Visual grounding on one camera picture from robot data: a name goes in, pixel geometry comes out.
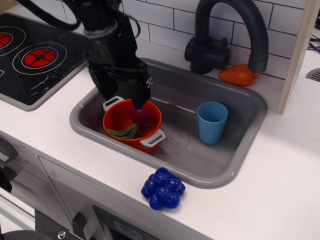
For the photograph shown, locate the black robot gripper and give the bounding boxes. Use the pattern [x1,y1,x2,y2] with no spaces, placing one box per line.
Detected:
[84,17,152,110]

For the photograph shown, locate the orange toy pot grey handles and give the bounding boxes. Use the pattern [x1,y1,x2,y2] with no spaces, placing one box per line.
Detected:
[102,96,166,153]

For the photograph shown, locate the blue plastic cup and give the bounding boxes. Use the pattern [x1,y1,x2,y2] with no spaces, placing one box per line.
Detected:
[197,101,229,145]

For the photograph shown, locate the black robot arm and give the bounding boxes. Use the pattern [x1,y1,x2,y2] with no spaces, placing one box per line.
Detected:
[19,0,152,110]

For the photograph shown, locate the grey plastic sink basin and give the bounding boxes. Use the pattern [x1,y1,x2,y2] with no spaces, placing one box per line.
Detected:
[69,59,267,189]

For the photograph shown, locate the dark grey toy faucet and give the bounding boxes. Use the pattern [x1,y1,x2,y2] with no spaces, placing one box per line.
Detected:
[184,0,269,74]

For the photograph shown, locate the black toy stove top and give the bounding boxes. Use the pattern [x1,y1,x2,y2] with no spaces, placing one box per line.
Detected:
[0,13,92,112]

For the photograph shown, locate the blue toy grape bunch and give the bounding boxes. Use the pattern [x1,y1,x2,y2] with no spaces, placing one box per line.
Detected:
[141,167,186,211]

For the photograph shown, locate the orange toy carrot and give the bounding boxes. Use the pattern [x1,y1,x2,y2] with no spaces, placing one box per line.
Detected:
[218,64,259,87]

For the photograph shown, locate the grey oven knob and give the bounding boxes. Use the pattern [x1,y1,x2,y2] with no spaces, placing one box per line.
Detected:
[0,138,19,164]

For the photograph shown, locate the dark dishwasher control panel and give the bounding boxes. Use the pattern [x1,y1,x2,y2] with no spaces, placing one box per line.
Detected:
[72,205,161,240]

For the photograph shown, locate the light wooden side panel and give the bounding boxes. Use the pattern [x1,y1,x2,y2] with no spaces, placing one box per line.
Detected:
[276,0,320,115]

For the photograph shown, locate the grey floor drain grate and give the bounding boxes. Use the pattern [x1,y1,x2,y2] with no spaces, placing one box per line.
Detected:
[305,68,320,82]

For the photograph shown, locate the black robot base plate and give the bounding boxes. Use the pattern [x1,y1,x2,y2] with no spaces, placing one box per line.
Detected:
[0,210,80,240]

